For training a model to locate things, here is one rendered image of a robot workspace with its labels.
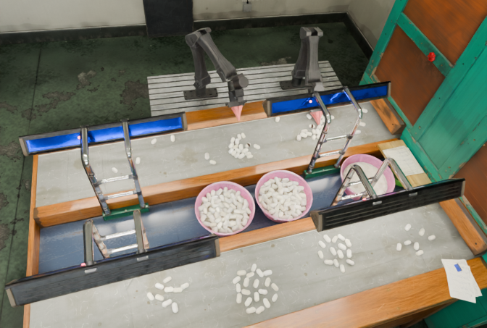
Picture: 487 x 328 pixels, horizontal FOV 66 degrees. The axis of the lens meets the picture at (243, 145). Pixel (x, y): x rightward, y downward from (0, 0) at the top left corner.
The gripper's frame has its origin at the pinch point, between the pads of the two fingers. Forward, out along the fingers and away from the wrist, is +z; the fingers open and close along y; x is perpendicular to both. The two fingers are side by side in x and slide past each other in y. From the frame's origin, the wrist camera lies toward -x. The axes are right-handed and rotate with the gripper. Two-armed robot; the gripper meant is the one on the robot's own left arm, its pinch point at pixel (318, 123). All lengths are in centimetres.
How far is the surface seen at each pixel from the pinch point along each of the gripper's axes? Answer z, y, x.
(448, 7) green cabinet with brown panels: -41, 41, -54
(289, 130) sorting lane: 1.1, -16.7, 1.4
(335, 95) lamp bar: -13.4, -5.7, -32.8
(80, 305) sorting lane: 47, -125, -40
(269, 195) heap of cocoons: 27, -41, -22
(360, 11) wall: -91, 136, 147
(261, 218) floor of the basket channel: 37, -47, -22
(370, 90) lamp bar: -12.8, 12.6, -32.9
